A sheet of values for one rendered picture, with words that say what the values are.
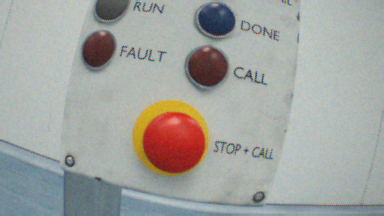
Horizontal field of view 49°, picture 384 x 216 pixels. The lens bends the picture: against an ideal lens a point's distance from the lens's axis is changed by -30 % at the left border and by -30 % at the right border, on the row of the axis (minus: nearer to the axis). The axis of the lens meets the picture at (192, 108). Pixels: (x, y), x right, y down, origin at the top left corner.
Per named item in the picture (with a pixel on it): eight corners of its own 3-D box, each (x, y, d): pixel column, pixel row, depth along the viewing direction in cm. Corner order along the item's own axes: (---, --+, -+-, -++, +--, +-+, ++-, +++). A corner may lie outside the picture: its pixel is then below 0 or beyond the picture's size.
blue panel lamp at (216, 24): (234, 40, 39) (239, 7, 38) (195, 31, 38) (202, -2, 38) (231, 40, 39) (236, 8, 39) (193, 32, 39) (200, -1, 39)
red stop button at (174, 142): (200, 179, 37) (213, 119, 37) (139, 168, 36) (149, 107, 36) (190, 168, 41) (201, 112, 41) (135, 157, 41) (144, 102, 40)
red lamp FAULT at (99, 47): (109, 70, 38) (119, 32, 37) (77, 65, 37) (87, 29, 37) (109, 69, 38) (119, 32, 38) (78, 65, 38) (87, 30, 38)
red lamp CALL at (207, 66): (225, 91, 39) (232, 51, 39) (184, 82, 38) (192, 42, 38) (223, 90, 40) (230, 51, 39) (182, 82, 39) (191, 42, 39)
